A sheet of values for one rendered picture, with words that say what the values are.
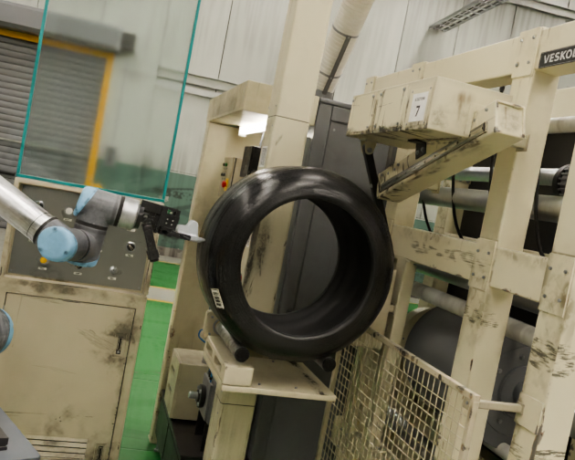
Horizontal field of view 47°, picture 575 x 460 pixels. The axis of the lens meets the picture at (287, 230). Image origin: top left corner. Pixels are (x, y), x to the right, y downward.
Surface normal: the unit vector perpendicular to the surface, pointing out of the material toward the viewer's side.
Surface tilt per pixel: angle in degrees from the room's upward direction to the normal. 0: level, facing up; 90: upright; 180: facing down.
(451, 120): 90
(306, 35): 90
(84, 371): 90
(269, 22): 90
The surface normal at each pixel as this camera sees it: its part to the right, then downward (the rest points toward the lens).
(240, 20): 0.18, 0.09
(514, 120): 0.32, -0.21
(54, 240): -0.06, 0.02
